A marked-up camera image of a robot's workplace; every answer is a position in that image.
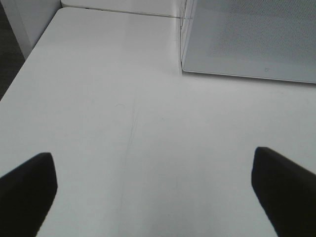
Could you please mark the white microwave oven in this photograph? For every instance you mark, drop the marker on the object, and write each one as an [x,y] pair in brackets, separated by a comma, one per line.
[187,11]

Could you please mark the white microwave door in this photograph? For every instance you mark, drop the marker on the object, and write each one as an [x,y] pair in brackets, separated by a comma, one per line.
[268,39]

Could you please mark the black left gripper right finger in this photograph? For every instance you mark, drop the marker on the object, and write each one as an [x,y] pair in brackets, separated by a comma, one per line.
[287,193]

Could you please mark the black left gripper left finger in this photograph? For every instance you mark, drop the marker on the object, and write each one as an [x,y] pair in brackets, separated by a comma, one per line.
[26,196]

